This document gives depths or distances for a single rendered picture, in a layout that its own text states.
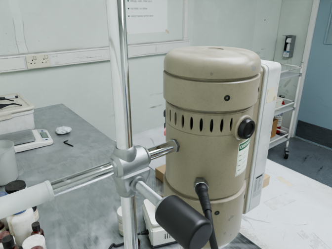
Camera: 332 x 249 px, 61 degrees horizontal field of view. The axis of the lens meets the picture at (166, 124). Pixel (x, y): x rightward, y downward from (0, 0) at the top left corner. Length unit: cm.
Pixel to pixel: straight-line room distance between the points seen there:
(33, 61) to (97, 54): 45
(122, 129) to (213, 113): 9
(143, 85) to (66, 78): 68
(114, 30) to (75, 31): 196
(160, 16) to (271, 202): 186
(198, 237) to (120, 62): 15
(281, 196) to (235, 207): 83
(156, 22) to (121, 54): 229
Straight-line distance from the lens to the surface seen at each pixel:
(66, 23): 216
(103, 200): 110
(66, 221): 104
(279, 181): 126
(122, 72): 23
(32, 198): 24
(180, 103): 28
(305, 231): 105
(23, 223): 95
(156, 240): 88
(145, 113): 261
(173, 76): 28
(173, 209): 22
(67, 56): 212
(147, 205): 91
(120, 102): 24
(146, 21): 246
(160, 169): 116
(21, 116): 175
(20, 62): 205
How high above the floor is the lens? 156
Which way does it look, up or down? 23 degrees down
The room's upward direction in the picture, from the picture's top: straight up
